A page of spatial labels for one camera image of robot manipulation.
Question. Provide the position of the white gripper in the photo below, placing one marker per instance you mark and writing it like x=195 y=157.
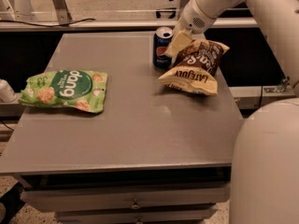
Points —
x=192 y=20

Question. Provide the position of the grey upper drawer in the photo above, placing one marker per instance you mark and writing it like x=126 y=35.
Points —
x=67 y=200

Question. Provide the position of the grey drawer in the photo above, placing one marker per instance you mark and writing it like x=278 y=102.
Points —
x=67 y=200
x=192 y=213

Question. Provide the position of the metal drawer knob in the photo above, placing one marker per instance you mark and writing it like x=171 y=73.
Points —
x=135 y=205

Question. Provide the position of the green dang snack bag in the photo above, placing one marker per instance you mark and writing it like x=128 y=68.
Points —
x=80 y=89

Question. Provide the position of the blue pepsi can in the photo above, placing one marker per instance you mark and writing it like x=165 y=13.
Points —
x=161 y=40

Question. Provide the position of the white bottle at left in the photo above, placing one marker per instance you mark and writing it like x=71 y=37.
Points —
x=7 y=94

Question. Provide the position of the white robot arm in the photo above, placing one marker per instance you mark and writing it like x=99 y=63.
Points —
x=265 y=165

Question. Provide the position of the brown and yellow chip bag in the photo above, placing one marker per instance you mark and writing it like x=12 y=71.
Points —
x=195 y=68

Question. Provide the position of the grey lower drawer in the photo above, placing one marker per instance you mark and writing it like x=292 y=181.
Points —
x=192 y=213

